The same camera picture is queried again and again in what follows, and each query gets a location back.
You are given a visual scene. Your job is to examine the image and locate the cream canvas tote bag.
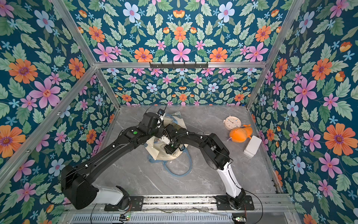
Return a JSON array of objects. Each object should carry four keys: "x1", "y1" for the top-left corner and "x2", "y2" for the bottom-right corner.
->
[{"x1": 144, "y1": 112, "x2": 193, "y2": 177}]

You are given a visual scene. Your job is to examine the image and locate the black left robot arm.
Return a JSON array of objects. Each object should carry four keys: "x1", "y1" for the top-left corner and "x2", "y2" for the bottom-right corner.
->
[{"x1": 61, "y1": 109, "x2": 165, "y2": 210}]

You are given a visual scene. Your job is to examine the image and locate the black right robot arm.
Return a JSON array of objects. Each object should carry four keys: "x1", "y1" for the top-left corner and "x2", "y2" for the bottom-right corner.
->
[{"x1": 163, "y1": 125, "x2": 246, "y2": 210}]

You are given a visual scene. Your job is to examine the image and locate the pink round alarm clock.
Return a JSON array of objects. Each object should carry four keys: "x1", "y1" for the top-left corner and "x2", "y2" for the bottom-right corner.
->
[{"x1": 223, "y1": 116, "x2": 241, "y2": 131}]

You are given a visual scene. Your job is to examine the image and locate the orange plush toy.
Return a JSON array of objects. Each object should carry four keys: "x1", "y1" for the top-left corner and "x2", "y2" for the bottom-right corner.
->
[{"x1": 229, "y1": 125, "x2": 253, "y2": 143}]

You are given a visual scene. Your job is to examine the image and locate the white rectangular box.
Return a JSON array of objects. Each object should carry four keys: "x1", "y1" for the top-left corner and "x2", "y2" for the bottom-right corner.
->
[{"x1": 243, "y1": 136, "x2": 262, "y2": 158}]

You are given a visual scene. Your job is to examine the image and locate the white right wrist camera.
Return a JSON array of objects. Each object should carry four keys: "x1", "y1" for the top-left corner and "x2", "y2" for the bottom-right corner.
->
[{"x1": 161, "y1": 136, "x2": 170, "y2": 145}]

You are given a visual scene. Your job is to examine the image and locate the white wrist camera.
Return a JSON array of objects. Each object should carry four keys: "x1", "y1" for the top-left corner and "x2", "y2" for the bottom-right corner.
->
[
  {"x1": 161, "y1": 136, "x2": 170, "y2": 145},
  {"x1": 158, "y1": 109, "x2": 165, "y2": 117}
]

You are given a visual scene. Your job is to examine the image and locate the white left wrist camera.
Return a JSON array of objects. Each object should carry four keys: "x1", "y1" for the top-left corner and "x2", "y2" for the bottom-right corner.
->
[{"x1": 158, "y1": 109, "x2": 165, "y2": 117}]

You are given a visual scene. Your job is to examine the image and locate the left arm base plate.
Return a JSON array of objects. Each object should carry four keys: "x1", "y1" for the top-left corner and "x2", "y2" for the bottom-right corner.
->
[{"x1": 104, "y1": 196, "x2": 144, "y2": 212}]

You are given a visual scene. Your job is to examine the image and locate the black hook rail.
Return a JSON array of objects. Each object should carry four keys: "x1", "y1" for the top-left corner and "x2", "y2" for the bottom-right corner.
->
[{"x1": 149, "y1": 62, "x2": 209, "y2": 69}]

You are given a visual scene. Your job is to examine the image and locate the white slotted cable duct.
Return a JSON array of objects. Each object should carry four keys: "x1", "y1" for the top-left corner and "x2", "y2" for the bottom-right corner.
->
[{"x1": 70, "y1": 213, "x2": 234, "y2": 224}]

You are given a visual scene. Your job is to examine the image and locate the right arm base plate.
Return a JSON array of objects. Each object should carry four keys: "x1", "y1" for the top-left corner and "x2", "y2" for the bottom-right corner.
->
[{"x1": 214, "y1": 195, "x2": 255, "y2": 211}]

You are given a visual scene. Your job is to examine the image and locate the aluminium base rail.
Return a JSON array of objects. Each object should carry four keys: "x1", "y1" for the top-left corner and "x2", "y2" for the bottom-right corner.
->
[{"x1": 62, "y1": 193, "x2": 297, "y2": 218}]

